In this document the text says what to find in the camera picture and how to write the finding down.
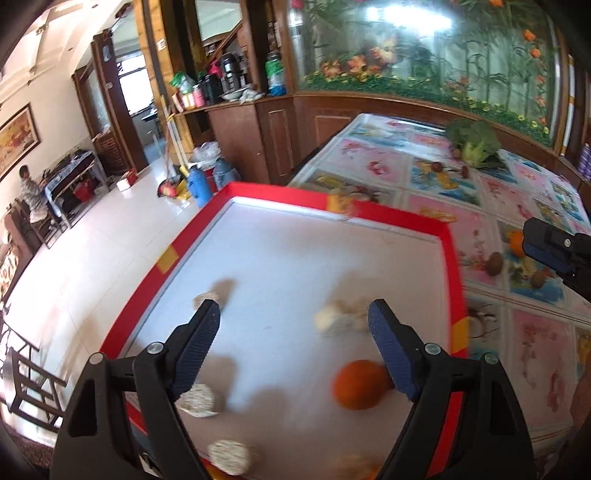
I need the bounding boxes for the crumpled white plastic bag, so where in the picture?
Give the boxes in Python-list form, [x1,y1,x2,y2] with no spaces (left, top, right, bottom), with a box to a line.
[190,141,221,163]

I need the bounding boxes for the small pale cracker piece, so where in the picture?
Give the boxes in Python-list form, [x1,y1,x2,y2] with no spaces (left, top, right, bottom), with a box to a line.
[193,291,225,311]

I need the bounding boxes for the wooden cabinet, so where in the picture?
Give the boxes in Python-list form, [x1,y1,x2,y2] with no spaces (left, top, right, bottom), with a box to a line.
[175,90,591,195]

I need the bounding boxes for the dark wooden chair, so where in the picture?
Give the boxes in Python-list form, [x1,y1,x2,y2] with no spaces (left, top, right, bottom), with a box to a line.
[0,309,68,432]

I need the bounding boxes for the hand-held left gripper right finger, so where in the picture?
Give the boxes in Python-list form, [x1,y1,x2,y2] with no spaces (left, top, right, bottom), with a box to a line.
[368,298,539,480]

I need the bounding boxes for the black bottle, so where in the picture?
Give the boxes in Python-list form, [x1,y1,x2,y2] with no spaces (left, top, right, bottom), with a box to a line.
[203,74,222,106]

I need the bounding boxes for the wicker basket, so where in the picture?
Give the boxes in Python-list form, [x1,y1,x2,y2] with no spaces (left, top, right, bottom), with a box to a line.
[92,131,125,174]

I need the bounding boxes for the broom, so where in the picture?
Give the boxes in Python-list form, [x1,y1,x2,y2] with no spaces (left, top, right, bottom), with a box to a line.
[161,95,190,178]

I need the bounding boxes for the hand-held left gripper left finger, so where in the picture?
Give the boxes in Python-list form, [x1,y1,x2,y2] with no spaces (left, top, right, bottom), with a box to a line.
[48,299,221,480]

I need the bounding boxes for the red-rimmed white box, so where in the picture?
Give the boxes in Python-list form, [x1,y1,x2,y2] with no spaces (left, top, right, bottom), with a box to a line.
[97,181,472,480]

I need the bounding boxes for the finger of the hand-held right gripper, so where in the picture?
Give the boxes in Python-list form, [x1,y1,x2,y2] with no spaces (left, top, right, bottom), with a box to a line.
[525,244,591,291]
[523,217,591,268]

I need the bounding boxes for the blue thermos flask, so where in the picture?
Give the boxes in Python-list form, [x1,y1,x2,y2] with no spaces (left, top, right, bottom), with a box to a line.
[187,166,214,208]

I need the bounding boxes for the green plastic bottle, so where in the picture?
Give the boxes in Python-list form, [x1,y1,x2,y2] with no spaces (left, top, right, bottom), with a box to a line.
[264,51,288,97]

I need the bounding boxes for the grey thermos flask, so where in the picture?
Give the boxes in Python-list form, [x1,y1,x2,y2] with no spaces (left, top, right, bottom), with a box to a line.
[213,158,242,190]

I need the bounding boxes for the green leafy vegetable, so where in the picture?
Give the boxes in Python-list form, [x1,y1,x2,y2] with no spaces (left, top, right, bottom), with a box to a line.
[444,117,504,169]

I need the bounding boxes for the red bucket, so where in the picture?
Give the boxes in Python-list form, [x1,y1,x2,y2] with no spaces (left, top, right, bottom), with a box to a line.
[74,179,100,201]

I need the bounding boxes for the pale ginger piece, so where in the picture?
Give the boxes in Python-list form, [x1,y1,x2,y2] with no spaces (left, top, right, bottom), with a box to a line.
[313,299,370,337]

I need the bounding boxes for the table with blue cloth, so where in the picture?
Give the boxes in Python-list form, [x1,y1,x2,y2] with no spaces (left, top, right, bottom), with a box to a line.
[44,150,109,217]

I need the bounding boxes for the framed wall painting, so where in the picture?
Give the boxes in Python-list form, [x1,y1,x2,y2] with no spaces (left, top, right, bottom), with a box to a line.
[0,102,41,181]

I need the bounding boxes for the flower-painted aquarium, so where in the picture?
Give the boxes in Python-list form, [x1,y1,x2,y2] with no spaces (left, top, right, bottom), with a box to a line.
[286,0,563,148]

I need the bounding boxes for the round rice cracker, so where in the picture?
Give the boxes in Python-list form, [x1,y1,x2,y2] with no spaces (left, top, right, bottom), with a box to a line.
[178,384,225,418]

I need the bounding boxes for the green snack bag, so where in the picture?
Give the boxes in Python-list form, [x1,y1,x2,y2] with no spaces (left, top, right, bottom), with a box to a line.
[168,71,197,95]

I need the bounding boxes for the printed pink tablecloth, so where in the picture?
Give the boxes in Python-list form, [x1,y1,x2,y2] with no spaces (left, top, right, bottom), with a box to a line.
[286,113,591,462]

